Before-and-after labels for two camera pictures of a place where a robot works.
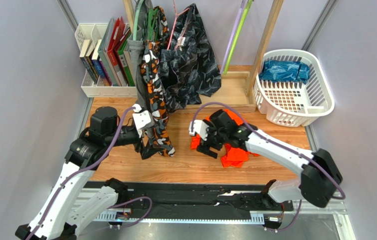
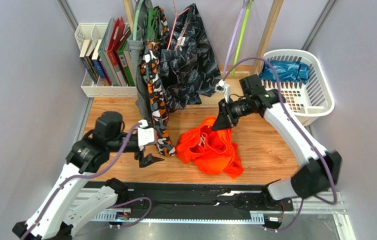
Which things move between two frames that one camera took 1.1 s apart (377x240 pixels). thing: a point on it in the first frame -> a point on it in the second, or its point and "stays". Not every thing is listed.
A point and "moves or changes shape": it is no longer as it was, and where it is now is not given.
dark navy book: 82,55 stays
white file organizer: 95,31 stays
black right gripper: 210,135 -> 228,113
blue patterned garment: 276,70 stays
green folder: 124,64 stays
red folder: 116,32 stays
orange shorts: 231,156 moves or changes shape
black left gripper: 146,152 -> 145,161
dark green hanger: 151,13 stays
